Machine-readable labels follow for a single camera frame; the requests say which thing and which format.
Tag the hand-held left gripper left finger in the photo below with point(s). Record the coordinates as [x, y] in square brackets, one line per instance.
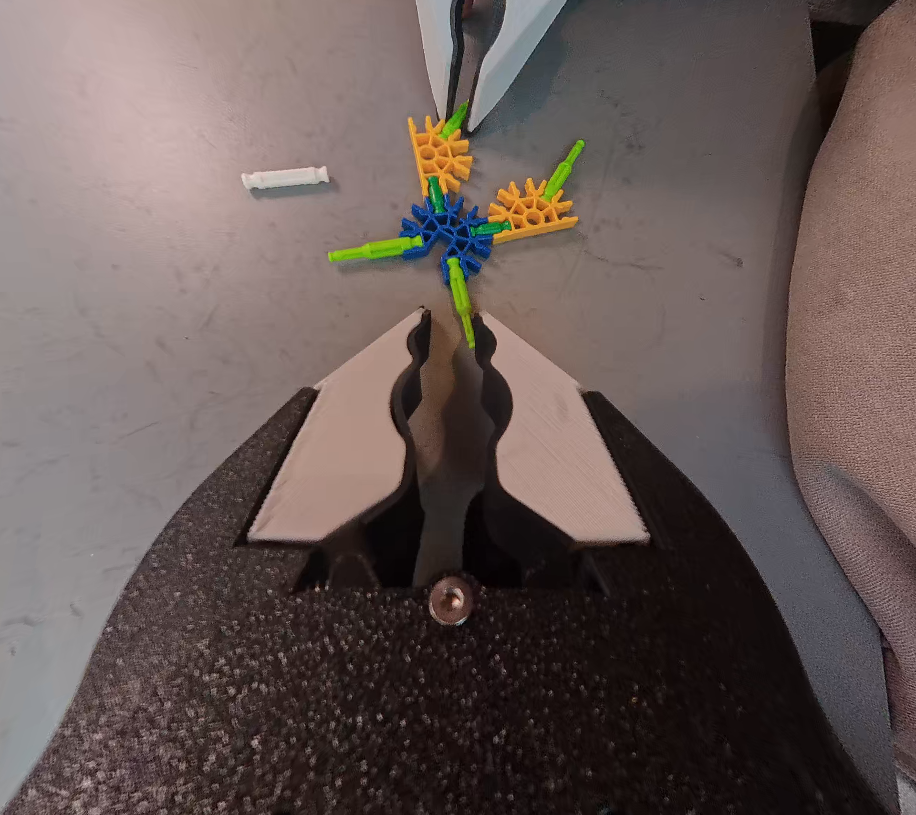
[336, 471]

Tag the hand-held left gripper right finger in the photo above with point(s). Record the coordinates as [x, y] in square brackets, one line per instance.
[565, 471]

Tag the light green rod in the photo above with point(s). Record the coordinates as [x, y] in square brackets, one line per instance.
[562, 171]
[459, 293]
[454, 120]
[372, 250]

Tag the orange fan connector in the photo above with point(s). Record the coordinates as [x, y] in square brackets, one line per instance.
[417, 150]
[544, 230]

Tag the dark green short rod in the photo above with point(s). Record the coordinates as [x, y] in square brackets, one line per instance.
[436, 192]
[492, 228]

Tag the grey desk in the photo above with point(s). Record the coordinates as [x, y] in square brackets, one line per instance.
[179, 78]

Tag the white rod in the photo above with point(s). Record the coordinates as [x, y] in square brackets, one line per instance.
[286, 178]

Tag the person's beige garment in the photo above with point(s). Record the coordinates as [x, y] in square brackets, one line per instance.
[859, 328]

